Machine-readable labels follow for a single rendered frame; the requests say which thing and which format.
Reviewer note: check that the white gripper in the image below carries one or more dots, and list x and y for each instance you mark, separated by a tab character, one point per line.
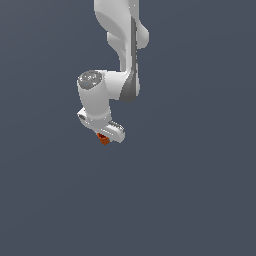
106	127

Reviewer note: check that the small orange-red cube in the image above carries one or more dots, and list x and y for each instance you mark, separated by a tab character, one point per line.
103	139

